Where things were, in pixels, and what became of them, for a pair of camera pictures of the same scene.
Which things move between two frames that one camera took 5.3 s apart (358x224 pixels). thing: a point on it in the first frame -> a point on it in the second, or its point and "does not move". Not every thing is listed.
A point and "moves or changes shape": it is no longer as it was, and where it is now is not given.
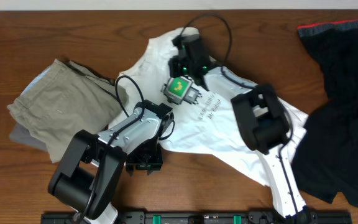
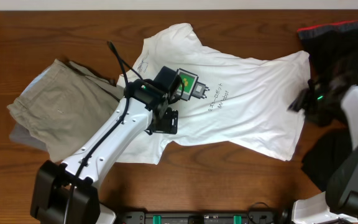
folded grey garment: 21,134 does not move
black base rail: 199,216 does not move
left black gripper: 134,164 -> 171,124
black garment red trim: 337,154 does not move
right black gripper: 173,63 -> 302,101
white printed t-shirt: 206,126 moves or changes shape
